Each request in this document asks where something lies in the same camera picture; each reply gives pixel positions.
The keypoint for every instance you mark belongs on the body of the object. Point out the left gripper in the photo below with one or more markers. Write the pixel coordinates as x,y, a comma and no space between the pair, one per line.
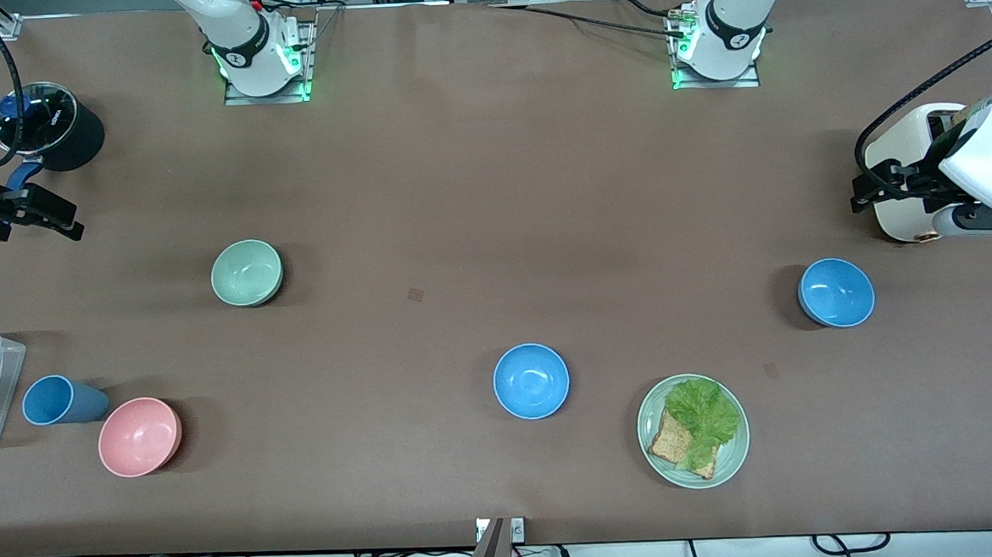
920,177

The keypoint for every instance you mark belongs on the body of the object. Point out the blue bowl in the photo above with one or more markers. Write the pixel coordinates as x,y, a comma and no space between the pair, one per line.
836,292
531,381

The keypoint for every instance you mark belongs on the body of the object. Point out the green bowl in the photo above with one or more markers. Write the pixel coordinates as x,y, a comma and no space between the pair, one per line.
246,273

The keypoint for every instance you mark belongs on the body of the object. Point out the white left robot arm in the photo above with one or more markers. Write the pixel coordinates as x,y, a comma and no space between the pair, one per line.
729,24

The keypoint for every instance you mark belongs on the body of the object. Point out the pink bowl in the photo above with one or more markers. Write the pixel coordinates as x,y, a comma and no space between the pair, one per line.
137,436

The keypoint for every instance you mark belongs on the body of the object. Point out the white toaster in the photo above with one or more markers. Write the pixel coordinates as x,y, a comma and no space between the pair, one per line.
897,147

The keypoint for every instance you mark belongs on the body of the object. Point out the glass pot lid blue knob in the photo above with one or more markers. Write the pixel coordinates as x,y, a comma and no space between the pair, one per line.
46,115

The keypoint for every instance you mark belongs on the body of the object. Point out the blue cup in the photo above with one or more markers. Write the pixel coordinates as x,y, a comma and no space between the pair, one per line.
57,400

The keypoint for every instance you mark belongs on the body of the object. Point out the green lettuce leaf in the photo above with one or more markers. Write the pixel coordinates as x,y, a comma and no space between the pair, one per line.
705,416

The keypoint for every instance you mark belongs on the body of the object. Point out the brown bread slice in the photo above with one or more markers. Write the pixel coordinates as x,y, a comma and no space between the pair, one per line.
670,443

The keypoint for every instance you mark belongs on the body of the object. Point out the green plate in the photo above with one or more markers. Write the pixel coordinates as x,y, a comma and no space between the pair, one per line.
653,431

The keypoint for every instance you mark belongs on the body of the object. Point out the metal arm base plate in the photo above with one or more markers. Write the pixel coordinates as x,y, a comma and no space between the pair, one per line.
308,59
753,78

